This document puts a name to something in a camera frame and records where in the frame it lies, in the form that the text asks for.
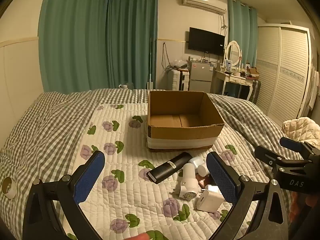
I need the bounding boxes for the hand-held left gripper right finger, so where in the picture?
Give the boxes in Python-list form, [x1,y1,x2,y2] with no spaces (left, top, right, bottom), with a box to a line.
[206,151,290,240]

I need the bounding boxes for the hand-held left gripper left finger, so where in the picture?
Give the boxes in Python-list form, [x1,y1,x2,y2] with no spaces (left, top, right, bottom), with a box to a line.
[22,151,105,240]

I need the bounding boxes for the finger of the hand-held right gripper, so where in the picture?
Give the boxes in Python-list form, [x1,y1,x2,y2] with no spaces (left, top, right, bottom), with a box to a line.
[254,145,284,172]
[279,137,310,157]

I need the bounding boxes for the pink compact case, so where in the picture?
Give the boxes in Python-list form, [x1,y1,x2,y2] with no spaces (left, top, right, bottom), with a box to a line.
[195,174,216,189]

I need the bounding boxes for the small white cup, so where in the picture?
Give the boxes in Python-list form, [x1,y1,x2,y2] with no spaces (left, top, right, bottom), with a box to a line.
[197,164,210,177]

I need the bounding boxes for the white charger adapter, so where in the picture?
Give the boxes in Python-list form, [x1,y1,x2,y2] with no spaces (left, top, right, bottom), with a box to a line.
[195,189,225,213]

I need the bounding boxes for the white cylindrical device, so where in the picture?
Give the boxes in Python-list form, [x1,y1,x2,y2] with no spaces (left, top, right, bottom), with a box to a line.
[179,163,199,200]

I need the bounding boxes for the brown cardboard box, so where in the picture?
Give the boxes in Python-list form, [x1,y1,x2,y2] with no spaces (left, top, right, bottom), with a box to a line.
[146,90,225,153]

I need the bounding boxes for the person's left hand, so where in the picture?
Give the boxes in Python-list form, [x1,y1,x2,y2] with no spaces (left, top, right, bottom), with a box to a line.
[130,232,150,240]

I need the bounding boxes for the cream quilted jacket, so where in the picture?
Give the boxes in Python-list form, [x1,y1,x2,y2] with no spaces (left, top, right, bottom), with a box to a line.
[282,117,320,144]

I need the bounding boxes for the floral quilted mat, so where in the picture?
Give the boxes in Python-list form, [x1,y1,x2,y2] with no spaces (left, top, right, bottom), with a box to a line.
[60,102,275,240]

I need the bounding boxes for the hanging white towels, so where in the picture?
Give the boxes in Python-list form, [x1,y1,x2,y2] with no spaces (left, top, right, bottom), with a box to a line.
[309,65,320,110]

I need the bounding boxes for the dark suitcase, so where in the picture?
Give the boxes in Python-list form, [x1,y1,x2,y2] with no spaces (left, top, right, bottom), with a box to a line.
[250,80,262,104]

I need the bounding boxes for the white louvered wardrobe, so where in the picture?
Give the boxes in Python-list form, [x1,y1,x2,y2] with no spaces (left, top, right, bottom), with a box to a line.
[255,24,315,128]

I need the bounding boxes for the white dressing table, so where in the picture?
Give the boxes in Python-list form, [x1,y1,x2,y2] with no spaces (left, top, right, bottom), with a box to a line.
[215,69,258,100]

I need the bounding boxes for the white tape roll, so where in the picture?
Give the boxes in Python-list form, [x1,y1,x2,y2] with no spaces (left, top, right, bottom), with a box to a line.
[2,177,17,199]

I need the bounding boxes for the silver small fridge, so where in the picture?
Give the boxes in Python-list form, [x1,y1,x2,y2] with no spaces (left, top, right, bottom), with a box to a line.
[189,60,215,94]

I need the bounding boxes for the white oval mirror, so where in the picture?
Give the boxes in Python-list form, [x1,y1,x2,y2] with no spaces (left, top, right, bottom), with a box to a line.
[225,40,243,68]

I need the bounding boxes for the white suitcase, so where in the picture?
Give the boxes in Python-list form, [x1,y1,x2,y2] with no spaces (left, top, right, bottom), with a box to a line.
[170,69,192,92]

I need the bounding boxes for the white mop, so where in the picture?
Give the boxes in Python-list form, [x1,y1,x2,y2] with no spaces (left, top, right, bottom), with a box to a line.
[146,37,155,90]

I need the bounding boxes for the narrow green curtain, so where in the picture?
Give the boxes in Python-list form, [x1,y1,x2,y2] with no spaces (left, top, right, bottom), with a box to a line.
[227,0,258,103]

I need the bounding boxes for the wide green curtain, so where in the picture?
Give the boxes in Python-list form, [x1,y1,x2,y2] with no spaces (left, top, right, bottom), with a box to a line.
[37,0,108,94]

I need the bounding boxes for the white air conditioner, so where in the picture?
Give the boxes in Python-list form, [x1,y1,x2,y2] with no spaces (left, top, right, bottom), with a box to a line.
[180,0,228,14]

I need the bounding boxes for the black wall television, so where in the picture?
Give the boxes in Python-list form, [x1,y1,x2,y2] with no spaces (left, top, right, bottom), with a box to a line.
[188,27,225,57]

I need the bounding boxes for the black wall cables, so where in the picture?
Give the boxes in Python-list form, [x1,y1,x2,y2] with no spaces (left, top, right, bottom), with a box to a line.
[161,42,175,72]

